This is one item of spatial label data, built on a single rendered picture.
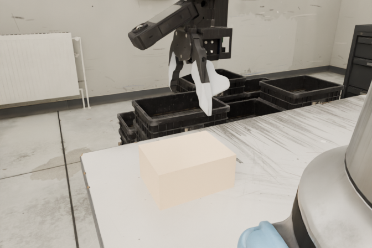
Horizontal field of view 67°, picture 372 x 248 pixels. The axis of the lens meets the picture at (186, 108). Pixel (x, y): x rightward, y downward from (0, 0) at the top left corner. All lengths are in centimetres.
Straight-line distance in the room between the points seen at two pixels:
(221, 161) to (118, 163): 25
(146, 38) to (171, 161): 23
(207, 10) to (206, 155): 26
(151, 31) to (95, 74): 269
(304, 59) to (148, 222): 429
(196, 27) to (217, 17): 4
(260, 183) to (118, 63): 267
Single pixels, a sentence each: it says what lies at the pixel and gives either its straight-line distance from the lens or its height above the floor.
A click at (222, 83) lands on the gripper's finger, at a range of 47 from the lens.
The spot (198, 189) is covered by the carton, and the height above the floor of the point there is 72.
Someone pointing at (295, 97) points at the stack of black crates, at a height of 58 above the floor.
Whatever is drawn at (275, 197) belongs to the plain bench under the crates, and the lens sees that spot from 59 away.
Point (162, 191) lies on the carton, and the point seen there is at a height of 74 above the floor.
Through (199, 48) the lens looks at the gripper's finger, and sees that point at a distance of 45.
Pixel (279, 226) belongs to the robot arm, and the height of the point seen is 94.
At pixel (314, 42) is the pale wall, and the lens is 473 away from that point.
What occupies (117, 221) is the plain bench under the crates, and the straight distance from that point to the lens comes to 53.
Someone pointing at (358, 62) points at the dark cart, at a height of 64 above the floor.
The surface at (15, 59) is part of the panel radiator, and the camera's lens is 295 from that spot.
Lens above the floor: 105
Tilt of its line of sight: 21 degrees down
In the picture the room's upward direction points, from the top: straight up
